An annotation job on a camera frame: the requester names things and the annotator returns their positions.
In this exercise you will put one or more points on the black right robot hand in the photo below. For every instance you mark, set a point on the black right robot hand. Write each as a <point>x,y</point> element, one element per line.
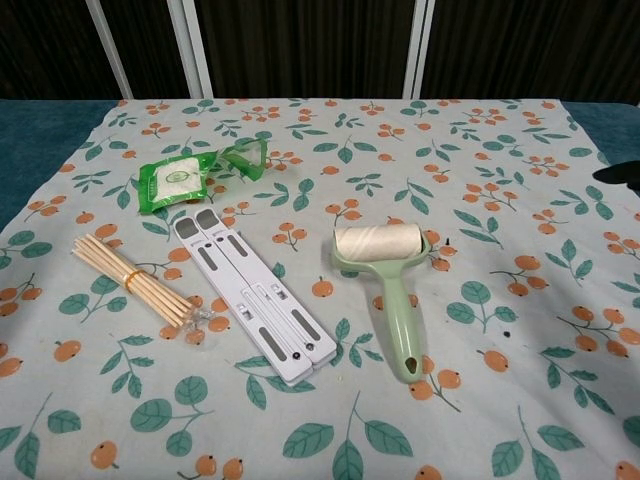
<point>620,175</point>

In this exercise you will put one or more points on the green lint roller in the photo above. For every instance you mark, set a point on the green lint roller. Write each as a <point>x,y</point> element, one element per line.
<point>395,295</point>

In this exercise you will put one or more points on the floral orange green tablecloth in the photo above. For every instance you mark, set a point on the floral orange green tablecloth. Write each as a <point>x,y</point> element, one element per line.
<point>320,310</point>

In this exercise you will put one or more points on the white folding laptop stand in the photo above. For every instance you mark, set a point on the white folding laptop stand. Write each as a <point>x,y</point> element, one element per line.
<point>250,290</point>

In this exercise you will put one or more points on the green white plastic packet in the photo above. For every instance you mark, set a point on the green white plastic packet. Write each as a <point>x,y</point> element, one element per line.
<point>180,177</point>

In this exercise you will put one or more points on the bundle of wooden sticks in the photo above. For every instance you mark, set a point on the bundle of wooden sticks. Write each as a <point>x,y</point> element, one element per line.
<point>135,285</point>

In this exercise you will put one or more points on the white metal frame post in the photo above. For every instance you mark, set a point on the white metal frame post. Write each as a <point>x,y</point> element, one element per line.
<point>191,47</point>
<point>418,47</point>
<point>107,47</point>

